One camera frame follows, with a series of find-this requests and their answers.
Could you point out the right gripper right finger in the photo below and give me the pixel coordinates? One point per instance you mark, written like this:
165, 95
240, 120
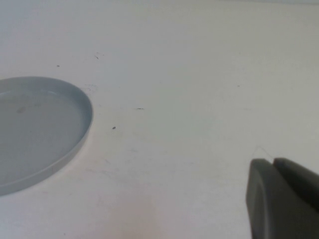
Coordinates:
301, 181

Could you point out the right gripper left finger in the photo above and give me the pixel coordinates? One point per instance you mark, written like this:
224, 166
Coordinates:
269, 204

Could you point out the grey-blue plastic plate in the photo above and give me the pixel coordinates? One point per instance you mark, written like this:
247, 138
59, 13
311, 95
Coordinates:
37, 137

